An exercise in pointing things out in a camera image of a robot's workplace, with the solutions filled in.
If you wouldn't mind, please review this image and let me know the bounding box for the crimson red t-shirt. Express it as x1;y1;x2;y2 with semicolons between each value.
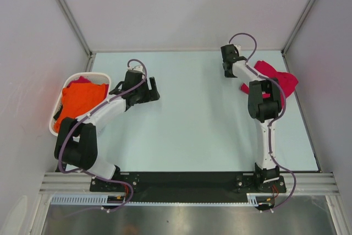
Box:
254;60;299;99

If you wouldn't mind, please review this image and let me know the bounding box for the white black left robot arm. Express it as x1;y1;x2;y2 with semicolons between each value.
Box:
54;69;160;191

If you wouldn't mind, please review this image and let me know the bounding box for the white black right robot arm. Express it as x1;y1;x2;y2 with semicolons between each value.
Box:
221;44;282;193

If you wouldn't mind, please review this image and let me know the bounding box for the white plastic laundry basket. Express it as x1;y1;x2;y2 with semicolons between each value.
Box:
48;72;112;137

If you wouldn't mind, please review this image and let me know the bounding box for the dark red shirt in basket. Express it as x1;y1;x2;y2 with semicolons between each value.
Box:
67;76;91;88

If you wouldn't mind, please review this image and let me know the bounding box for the orange t-shirt in basket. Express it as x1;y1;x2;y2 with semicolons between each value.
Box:
54;83;109;133

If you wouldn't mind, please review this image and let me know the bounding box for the black garment in basket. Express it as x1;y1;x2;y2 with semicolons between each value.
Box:
53;105;63;121

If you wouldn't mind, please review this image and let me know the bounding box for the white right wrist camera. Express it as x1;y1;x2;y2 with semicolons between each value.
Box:
235;45;241;52

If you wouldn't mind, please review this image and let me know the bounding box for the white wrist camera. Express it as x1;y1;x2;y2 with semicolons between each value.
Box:
235;45;241;52
128;64;145;74

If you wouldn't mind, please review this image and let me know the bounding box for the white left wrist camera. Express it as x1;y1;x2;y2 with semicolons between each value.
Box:
128;64;145;74

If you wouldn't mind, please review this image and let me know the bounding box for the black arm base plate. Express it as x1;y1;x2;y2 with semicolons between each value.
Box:
90;171;287;203

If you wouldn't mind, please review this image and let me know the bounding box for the aluminium corner post right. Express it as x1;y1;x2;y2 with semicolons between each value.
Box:
281;0;318;57

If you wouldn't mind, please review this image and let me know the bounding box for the aluminium corner post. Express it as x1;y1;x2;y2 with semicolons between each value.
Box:
281;0;318;57
56;0;92;58

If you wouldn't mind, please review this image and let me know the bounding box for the white slotted cable duct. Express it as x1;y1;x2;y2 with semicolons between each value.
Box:
51;194;130;205

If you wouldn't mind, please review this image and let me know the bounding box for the aluminium corner post left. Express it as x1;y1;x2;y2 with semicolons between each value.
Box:
56;0;92;58

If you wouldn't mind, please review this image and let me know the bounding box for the aluminium frame rail front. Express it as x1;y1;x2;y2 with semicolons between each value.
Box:
39;172;339;195

